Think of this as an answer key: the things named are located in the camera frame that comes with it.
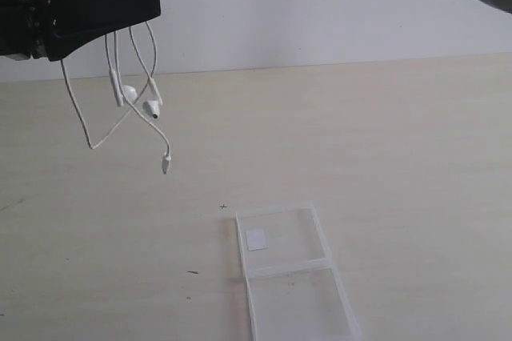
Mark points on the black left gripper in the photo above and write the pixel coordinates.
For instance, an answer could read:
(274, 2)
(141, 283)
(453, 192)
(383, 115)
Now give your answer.
(67, 24)

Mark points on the white wired earphones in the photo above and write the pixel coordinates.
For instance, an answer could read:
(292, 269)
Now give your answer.
(145, 103)

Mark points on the clear plastic storage box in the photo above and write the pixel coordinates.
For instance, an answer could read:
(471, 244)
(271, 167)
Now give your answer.
(293, 288)

